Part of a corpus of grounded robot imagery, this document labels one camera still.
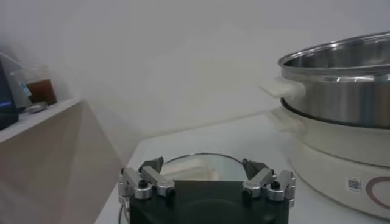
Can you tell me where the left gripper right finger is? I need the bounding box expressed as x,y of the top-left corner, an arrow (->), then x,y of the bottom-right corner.
242,158 -> 297,208

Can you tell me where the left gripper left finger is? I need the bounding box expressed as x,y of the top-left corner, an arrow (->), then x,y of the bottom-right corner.
118,156 -> 176,200

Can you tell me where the glass lid with cream handle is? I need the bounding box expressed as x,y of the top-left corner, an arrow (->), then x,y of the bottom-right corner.
160,153 -> 247,183

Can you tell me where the stainless steel steamer basket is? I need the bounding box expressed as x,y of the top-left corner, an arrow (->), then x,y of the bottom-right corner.
258,30 -> 390,129

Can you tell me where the cream electric pot base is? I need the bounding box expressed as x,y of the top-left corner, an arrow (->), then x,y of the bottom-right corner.
264,106 -> 390,220

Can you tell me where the white side table with mouse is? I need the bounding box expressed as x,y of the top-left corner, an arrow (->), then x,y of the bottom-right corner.
0,97 -> 124,224

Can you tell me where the plastic cup of iced coffee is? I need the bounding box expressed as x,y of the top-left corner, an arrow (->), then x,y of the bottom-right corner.
26,65 -> 59,107

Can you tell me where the dark laptop beside coffee cup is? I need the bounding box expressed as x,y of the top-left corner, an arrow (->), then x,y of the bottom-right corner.
0,57 -> 20,131

